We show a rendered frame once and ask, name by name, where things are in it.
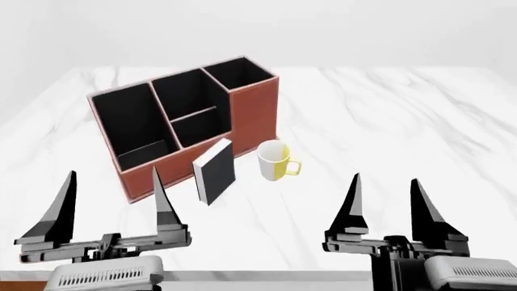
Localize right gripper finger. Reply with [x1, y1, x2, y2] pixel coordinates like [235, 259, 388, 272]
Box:
[323, 172, 371, 243]
[410, 178, 470, 252]

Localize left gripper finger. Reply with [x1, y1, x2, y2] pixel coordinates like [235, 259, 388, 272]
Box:
[151, 165, 191, 243]
[14, 170, 78, 253]

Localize black hardcover book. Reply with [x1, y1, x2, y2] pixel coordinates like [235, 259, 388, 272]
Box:
[191, 139, 237, 207]

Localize brown leather desk caddy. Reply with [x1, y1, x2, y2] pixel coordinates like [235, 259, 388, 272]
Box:
[86, 55, 280, 205]

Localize white and yellow mug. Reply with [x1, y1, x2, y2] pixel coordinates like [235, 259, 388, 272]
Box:
[256, 139, 303, 182]

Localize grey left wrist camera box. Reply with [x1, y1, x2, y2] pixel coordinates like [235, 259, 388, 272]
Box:
[43, 255, 165, 291]

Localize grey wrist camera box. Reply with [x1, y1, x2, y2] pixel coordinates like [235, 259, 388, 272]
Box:
[43, 255, 165, 291]
[423, 255, 517, 291]

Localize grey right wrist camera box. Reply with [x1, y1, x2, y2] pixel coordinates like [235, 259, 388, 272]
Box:
[423, 255, 517, 291]

